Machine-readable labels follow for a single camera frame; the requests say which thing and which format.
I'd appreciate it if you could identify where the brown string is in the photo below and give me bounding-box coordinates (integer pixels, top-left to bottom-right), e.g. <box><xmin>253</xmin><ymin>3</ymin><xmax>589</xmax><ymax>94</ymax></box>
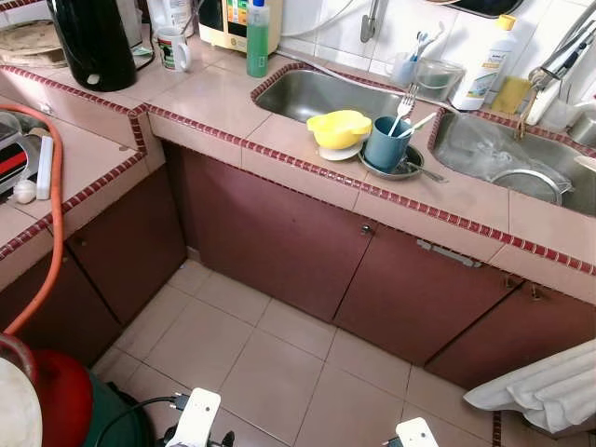
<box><xmin>515</xmin><ymin>93</ymin><xmax>539</xmax><ymax>141</ymax></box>

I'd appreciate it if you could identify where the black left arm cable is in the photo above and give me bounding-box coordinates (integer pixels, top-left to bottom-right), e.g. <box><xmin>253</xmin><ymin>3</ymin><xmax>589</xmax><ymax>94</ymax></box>
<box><xmin>93</xmin><ymin>395</ymin><xmax>187</xmax><ymax>447</ymax></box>

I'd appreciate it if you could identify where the green dish soap bottle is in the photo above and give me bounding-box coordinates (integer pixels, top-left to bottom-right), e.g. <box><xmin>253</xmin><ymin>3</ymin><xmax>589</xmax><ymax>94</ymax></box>
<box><xmin>246</xmin><ymin>0</ymin><xmax>272</xmax><ymax>79</ymax></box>

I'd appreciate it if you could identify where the green gas cylinder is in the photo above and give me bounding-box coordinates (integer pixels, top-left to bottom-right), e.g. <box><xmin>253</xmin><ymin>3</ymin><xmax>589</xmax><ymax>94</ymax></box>
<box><xmin>84</xmin><ymin>372</ymin><xmax>157</xmax><ymax>447</ymax></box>

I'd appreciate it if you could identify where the black gas stove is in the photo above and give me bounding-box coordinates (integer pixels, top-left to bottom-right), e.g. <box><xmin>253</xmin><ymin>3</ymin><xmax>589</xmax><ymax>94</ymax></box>
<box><xmin>0</xmin><ymin>110</ymin><xmax>40</xmax><ymax>198</ymax></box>

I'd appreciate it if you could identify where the steel pot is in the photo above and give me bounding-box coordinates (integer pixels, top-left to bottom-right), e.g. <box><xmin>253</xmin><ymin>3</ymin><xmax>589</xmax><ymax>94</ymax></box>
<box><xmin>488</xmin><ymin>168</ymin><xmax>572</xmax><ymax>207</ymax></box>

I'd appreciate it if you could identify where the maroon cabinet door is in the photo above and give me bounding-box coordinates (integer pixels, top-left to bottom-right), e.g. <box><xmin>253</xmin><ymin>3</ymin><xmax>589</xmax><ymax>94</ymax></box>
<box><xmin>65</xmin><ymin>166</ymin><xmax>187</xmax><ymax>327</ymax></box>
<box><xmin>427</xmin><ymin>282</ymin><xmax>596</xmax><ymax>392</ymax></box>
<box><xmin>0</xmin><ymin>244</ymin><xmax>122</xmax><ymax>369</ymax></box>
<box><xmin>333</xmin><ymin>222</ymin><xmax>524</xmax><ymax>366</ymax></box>
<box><xmin>175</xmin><ymin>147</ymin><xmax>375</xmax><ymax>324</ymax></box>

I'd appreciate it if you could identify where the clear plastic handled cup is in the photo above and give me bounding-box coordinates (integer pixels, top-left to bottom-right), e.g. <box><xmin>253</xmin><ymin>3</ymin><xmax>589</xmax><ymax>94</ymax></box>
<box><xmin>386</xmin><ymin>51</ymin><xmax>420</xmax><ymax>89</ymax></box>

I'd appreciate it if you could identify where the steel cup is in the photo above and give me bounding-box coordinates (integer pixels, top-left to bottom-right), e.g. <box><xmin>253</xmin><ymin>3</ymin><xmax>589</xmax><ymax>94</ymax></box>
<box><xmin>568</xmin><ymin>112</ymin><xmax>596</xmax><ymax>147</ymax></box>

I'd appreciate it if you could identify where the red gas cylinder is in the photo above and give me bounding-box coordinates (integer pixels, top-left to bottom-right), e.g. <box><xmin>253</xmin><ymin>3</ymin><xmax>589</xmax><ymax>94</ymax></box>
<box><xmin>28</xmin><ymin>349</ymin><xmax>94</xmax><ymax>447</ymax></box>

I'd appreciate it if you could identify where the garlic bulb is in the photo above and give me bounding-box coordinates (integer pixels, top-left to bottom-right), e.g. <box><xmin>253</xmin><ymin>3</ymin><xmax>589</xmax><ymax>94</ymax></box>
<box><xmin>13</xmin><ymin>179</ymin><xmax>38</xmax><ymax>205</ymax></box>

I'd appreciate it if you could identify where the yellow plastic bowl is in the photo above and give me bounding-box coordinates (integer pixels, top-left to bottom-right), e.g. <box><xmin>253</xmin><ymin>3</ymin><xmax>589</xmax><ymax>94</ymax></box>
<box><xmin>307</xmin><ymin>110</ymin><xmax>373</xmax><ymax>152</ymax></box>

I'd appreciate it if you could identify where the blue toothbrush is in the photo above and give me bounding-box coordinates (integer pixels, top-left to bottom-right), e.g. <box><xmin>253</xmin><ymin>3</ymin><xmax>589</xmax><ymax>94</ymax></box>
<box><xmin>410</xmin><ymin>22</ymin><xmax>446</xmax><ymax>64</ymax></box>

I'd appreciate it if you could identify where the chrome faucet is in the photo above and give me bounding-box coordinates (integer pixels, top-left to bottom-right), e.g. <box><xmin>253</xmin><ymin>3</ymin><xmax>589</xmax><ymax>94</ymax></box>
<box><xmin>515</xmin><ymin>3</ymin><xmax>596</xmax><ymax>141</ymax></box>

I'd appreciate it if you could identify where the blue plastic cup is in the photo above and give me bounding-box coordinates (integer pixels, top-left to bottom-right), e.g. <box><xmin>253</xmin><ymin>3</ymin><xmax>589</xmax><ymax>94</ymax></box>
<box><xmin>363</xmin><ymin>115</ymin><xmax>414</xmax><ymax>173</ymax></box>

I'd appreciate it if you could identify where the white printed mug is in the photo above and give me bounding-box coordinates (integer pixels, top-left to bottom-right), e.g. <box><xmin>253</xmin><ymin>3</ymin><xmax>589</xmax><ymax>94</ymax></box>
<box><xmin>155</xmin><ymin>26</ymin><xmax>193</xmax><ymax>74</ymax></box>

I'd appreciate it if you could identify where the white round lid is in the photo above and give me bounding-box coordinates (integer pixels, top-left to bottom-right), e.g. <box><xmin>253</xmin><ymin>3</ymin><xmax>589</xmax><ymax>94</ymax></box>
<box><xmin>0</xmin><ymin>359</ymin><xmax>44</xmax><ymax>447</ymax></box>

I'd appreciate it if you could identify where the black electric jug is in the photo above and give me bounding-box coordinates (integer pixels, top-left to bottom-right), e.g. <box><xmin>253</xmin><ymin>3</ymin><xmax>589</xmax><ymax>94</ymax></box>
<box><xmin>48</xmin><ymin>0</ymin><xmax>138</xmax><ymax>92</ymax></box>

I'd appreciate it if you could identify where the orange gas hose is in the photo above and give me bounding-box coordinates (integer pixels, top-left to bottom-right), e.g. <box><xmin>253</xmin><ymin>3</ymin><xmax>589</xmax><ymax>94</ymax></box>
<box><xmin>0</xmin><ymin>102</ymin><xmax>64</xmax><ymax>336</ymax></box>

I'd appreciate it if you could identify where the clear tub with green scourer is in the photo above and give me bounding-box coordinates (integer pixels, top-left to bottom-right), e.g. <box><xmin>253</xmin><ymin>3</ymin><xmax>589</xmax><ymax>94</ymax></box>
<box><xmin>414</xmin><ymin>58</ymin><xmax>467</xmax><ymax>103</ymax></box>

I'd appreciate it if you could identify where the steel spoon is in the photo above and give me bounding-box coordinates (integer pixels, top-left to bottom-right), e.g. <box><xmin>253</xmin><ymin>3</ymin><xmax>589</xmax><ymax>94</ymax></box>
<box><xmin>406</xmin><ymin>160</ymin><xmax>449</xmax><ymax>184</ymax></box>

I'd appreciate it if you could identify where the white rectangular box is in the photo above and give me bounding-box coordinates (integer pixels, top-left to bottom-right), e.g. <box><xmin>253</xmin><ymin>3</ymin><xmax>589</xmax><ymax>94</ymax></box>
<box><xmin>35</xmin><ymin>134</ymin><xmax>55</xmax><ymax>201</ymax></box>

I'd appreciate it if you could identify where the steel sink basin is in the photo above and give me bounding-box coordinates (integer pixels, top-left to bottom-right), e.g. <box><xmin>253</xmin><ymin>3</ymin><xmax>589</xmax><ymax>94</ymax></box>
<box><xmin>430</xmin><ymin>110</ymin><xmax>596</xmax><ymax>217</ymax></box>
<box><xmin>251</xmin><ymin>63</ymin><xmax>439</xmax><ymax>127</ymax></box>

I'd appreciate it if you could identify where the steel wall pipe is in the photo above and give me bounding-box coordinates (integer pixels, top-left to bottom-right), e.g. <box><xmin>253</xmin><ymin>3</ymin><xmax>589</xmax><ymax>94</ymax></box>
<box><xmin>360</xmin><ymin>0</ymin><xmax>384</xmax><ymax>44</ymax></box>

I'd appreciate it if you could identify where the white folded fabric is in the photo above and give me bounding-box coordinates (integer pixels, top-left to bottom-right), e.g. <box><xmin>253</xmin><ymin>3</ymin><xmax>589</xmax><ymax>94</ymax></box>
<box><xmin>464</xmin><ymin>340</ymin><xmax>596</xmax><ymax>435</ymax></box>

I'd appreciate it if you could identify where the white bowl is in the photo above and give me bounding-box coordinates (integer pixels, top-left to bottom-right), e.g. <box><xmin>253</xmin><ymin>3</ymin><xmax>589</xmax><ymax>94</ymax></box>
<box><xmin>318</xmin><ymin>140</ymin><xmax>366</xmax><ymax>162</ymax></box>

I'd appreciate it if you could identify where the white detergent bottle yellow cap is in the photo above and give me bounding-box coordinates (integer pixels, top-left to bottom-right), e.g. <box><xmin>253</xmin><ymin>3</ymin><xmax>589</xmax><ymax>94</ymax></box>
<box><xmin>451</xmin><ymin>14</ymin><xmax>519</xmax><ymax>113</ymax></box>

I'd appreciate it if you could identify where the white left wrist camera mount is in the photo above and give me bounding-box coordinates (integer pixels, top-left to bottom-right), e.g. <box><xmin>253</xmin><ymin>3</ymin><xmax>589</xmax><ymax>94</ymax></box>
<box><xmin>166</xmin><ymin>388</ymin><xmax>223</xmax><ymax>447</ymax></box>

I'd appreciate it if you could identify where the steel fork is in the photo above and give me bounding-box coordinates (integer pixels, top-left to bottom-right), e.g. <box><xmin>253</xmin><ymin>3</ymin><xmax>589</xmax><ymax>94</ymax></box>
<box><xmin>388</xmin><ymin>83</ymin><xmax>419</xmax><ymax>138</ymax></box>

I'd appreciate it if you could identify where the clear plastic bag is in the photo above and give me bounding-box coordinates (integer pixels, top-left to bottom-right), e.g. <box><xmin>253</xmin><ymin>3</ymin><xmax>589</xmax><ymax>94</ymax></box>
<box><xmin>445</xmin><ymin>116</ymin><xmax>560</xmax><ymax>183</ymax></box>

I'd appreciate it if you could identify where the cream water dispenser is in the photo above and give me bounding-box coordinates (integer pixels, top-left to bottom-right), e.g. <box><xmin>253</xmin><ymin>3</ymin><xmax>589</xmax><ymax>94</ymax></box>
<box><xmin>196</xmin><ymin>0</ymin><xmax>284</xmax><ymax>54</ymax></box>

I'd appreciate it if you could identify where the woven basket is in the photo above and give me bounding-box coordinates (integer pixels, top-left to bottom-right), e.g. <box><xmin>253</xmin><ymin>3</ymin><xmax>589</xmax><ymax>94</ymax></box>
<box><xmin>0</xmin><ymin>20</ymin><xmax>64</xmax><ymax>68</ymax></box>

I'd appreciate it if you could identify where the thick mustard yellow sponge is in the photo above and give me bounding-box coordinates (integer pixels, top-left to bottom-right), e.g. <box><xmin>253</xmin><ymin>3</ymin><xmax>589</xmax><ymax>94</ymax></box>
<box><xmin>491</xmin><ymin>75</ymin><xmax>532</xmax><ymax>116</ymax></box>

